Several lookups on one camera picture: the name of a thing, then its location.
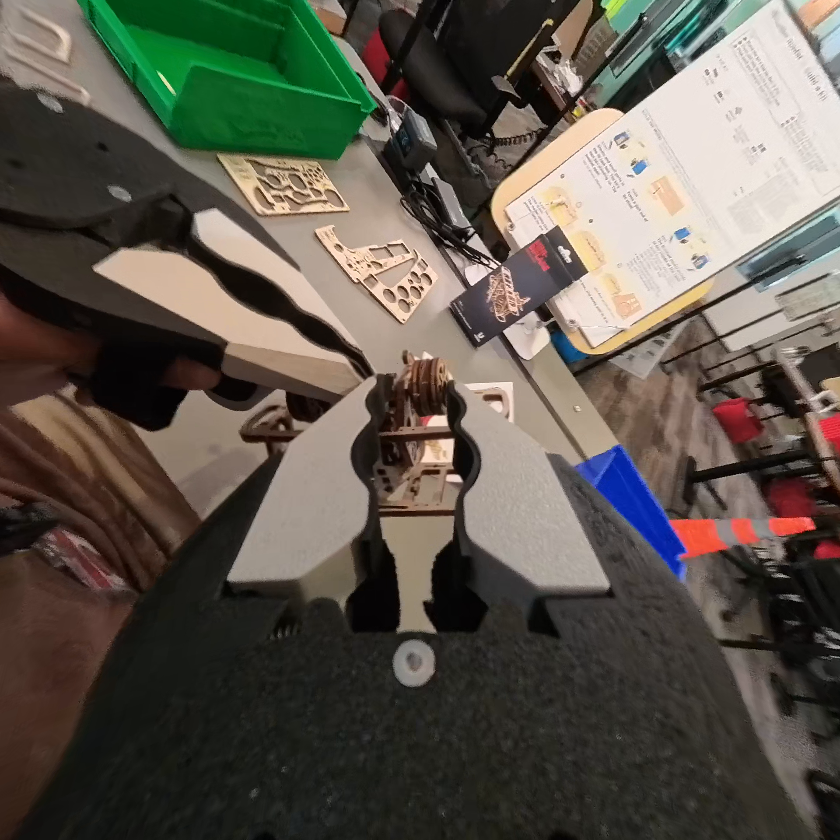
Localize grey desk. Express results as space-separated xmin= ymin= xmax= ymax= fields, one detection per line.
xmin=0 ymin=0 xmax=621 ymax=634

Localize black biplane product box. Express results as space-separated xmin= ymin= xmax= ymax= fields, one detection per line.
xmin=449 ymin=226 xmax=588 ymax=347

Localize grey power bank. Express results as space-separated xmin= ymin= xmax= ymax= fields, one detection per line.
xmin=382 ymin=107 xmax=439 ymax=170

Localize black office chair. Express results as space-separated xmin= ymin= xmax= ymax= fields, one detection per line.
xmin=377 ymin=10 xmax=503 ymax=142

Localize red stool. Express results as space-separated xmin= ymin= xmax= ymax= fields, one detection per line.
xmin=712 ymin=397 xmax=765 ymax=444

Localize wooden sheet with irregular holes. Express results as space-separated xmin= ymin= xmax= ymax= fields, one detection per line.
xmin=217 ymin=153 xmax=350 ymax=216

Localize wooden sheet with oval holes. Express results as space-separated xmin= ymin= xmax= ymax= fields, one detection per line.
xmin=314 ymin=223 xmax=439 ymax=325

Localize instruction board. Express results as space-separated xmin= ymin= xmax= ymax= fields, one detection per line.
xmin=491 ymin=0 xmax=840 ymax=357

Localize blue plastic bin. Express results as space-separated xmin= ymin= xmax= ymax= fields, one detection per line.
xmin=574 ymin=444 xmax=689 ymax=581

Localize wooden biplane model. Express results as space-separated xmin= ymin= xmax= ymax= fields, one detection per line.
xmin=239 ymin=351 xmax=473 ymax=516

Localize green plastic bin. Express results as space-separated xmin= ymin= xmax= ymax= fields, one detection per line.
xmin=77 ymin=0 xmax=378 ymax=160

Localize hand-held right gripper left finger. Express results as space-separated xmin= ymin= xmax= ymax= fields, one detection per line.
xmin=226 ymin=375 xmax=395 ymax=601

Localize brown sweater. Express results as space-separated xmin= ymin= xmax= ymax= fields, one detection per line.
xmin=0 ymin=387 xmax=204 ymax=840

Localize black cables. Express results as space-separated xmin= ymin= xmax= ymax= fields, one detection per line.
xmin=399 ymin=176 xmax=503 ymax=271

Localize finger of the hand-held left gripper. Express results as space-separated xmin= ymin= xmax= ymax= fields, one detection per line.
xmin=185 ymin=207 xmax=378 ymax=382
xmin=94 ymin=243 xmax=370 ymax=406

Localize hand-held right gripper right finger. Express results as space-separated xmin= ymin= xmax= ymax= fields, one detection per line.
xmin=430 ymin=379 xmax=614 ymax=599

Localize orange striped cone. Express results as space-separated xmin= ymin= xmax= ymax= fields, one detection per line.
xmin=669 ymin=516 xmax=818 ymax=560

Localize person's left hand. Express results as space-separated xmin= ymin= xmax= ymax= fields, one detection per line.
xmin=0 ymin=294 xmax=223 ymax=398

